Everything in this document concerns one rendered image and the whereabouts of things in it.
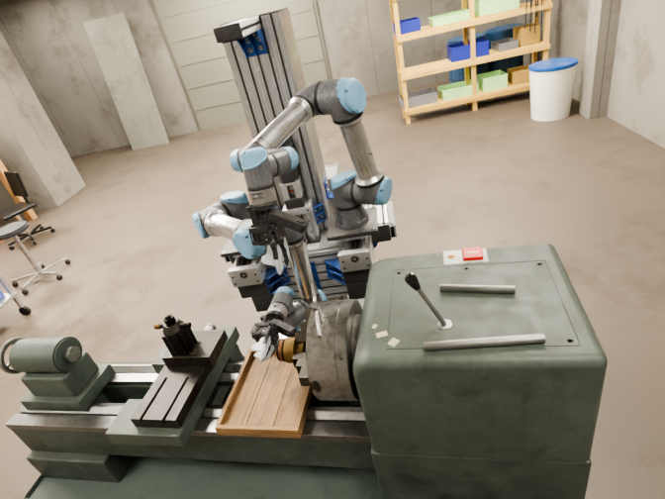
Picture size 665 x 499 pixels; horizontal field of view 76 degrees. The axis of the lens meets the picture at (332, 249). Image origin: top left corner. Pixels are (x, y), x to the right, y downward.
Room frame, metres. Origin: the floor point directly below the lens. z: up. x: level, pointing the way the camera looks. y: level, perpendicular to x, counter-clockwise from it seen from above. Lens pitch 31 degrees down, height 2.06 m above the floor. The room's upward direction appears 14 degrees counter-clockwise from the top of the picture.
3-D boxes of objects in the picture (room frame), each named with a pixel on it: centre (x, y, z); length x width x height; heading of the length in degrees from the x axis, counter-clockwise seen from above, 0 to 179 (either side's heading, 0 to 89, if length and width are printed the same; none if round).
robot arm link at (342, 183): (1.68, -0.12, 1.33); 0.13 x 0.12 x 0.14; 50
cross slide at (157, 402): (1.22, 0.66, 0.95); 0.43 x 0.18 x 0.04; 163
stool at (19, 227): (4.31, 3.25, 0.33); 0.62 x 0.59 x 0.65; 81
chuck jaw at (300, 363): (0.95, 0.16, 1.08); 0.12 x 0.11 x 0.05; 163
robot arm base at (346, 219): (1.69, -0.12, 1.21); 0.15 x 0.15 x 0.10
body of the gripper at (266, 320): (1.20, 0.29, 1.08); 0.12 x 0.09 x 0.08; 163
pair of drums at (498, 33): (7.54, -3.34, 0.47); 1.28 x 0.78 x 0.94; 80
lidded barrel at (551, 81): (5.50, -3.32, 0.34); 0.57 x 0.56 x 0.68; 80
